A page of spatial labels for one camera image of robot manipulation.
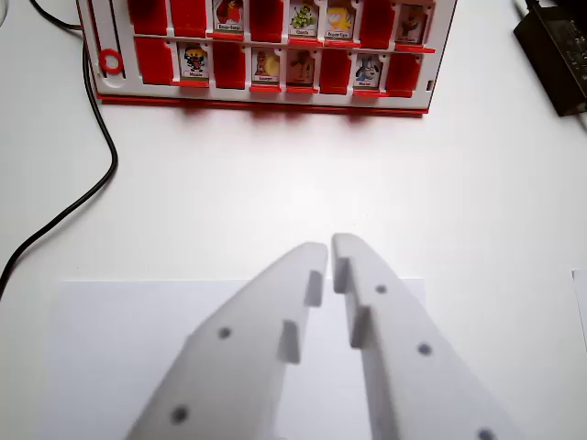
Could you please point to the large white paper sheet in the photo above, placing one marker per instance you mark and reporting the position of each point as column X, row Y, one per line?
column 119, row 348

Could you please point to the red and white game board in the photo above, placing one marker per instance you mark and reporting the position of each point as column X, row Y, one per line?
column 275, row 95

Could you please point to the black box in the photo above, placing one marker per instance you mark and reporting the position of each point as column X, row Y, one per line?
column 559, row 55

